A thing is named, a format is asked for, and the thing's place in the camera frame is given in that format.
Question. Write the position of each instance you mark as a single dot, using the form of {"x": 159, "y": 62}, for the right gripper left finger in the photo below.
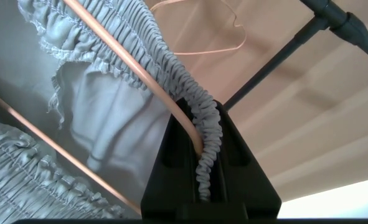
{"x": 168, "y": 183}

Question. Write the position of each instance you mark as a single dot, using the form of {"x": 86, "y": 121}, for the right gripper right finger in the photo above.
{"x": 246, "y": 183}

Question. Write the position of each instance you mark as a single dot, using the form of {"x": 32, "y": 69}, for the pale grey shorts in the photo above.
{"x": 109, "y": 118}

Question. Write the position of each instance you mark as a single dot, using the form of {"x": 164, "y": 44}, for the pink clothes hanger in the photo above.
{"x": 202, "y": 52}
{"x": 124, "y": 56}

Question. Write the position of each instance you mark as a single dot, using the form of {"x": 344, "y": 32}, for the black clothes rack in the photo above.
{"x": 280, "y": 59}

